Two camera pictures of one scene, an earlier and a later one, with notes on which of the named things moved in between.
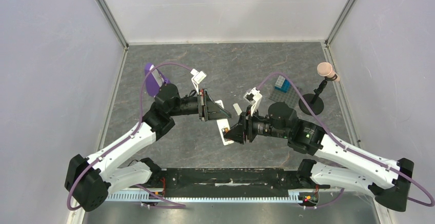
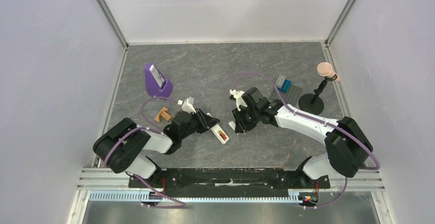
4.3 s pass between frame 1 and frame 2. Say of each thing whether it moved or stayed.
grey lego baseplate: stayed
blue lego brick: stayed
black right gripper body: moved
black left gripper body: moved
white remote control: moved
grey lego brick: stayed
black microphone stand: stayed
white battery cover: moved
